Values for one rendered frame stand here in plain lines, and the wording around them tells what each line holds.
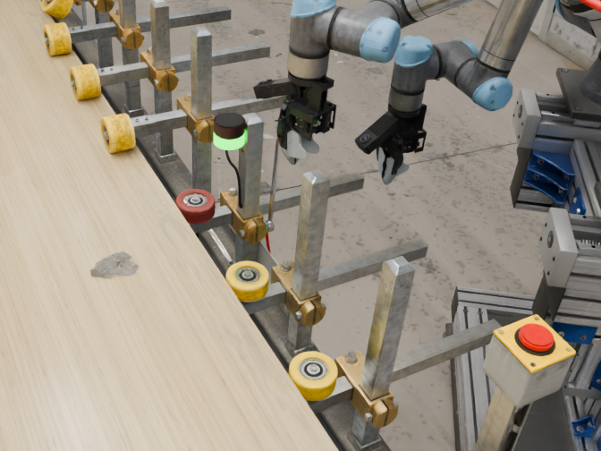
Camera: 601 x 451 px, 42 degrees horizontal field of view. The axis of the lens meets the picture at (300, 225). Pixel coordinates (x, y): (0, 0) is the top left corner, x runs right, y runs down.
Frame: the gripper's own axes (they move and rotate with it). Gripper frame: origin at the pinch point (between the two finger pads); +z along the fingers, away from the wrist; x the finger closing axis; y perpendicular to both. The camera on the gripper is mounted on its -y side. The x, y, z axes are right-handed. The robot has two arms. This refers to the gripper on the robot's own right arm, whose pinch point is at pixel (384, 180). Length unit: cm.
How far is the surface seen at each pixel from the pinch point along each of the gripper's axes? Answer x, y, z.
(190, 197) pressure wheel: 1.6, -48.4, -7.7
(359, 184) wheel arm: -1.5, -8.2, -1.9
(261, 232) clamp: -8.5, -36.8, -2.1
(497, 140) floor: 101, 144, 83
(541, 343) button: -81, -38, -41
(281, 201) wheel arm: -1.5, -28.5, -2.9
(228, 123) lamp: -5, -43, -28
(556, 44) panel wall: 166, 242, 79
